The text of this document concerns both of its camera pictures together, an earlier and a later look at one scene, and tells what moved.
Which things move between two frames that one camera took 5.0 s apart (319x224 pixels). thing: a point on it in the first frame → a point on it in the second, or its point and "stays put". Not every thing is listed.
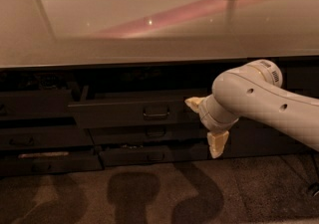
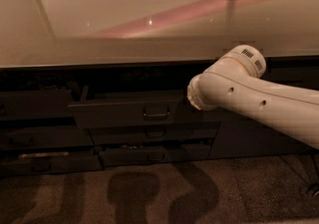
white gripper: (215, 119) → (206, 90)
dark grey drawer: (50, 162) stays put
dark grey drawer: (148, 134) stays put
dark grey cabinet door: (250, 138) stays put
